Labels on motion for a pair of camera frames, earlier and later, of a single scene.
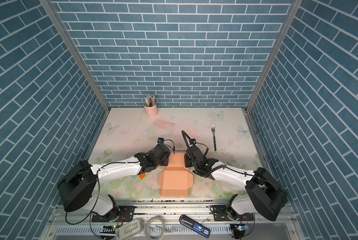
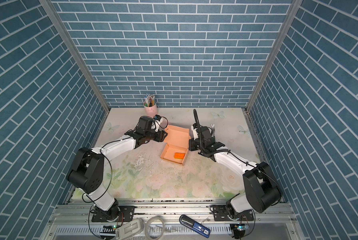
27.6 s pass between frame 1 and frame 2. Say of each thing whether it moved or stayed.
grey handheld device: stayed
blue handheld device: stayed
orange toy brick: moved
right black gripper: moved
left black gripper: moved
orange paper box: moved
